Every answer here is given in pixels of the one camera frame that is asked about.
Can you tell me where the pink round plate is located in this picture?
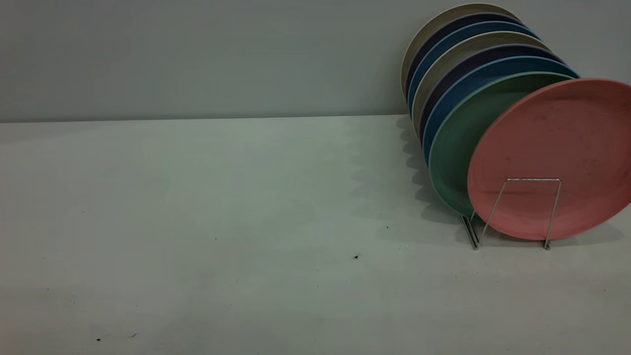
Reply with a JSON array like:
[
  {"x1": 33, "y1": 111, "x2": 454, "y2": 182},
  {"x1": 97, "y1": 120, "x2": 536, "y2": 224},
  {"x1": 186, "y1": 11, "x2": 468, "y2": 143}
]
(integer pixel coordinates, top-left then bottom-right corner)
[{"x1": 467, "y1": 78, "x2": 631, "y2": 241}]

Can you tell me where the green round plate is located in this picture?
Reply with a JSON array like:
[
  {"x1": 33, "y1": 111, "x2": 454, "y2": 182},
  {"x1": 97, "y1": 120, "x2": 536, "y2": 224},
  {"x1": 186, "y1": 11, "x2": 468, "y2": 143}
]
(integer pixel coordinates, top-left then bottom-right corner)
[{"x1": 428, "y1": 71, "x2": 577, "y2": 217}]

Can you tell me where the blue round plate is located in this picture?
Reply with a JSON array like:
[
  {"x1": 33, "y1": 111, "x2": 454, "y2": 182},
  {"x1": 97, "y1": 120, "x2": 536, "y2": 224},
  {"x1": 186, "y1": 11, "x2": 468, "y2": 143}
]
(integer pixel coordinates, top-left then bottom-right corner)
[
  {"x1": 422, "y1": 55, "x2": 581, "y2": 166},
  {"x1": 407, "y1": 21, "x2": 540, "y2": 116}
]

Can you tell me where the dark purple round plate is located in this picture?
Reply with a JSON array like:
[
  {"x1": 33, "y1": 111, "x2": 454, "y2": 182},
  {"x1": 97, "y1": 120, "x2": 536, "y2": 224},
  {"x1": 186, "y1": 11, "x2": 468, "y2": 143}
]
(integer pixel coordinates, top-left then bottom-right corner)
[
  {"x1": 404, "y1": 12, "x2": 523, "y2": 102},
  {"x1": 418, "y1": 43, "x2": 565, "y2": 143}
]

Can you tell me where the beige round plate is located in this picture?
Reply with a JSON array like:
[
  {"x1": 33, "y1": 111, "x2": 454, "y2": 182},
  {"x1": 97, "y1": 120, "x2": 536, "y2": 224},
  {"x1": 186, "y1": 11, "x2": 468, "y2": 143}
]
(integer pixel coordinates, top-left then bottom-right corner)
[
  {"x1": 412, "y1": 31, "x2": 550, "y2": 139},
  {"x1": 400, "y1": 2, "x2": 521, "y2": 97}
]

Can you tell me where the silver wire plate rack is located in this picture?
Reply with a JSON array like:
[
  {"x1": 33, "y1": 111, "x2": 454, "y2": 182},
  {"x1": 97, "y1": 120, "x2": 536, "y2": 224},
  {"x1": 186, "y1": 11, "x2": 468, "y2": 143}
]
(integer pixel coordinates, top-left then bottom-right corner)
[{"x1": 461, "y1": 178, "x2": 562, "y2": 250}]

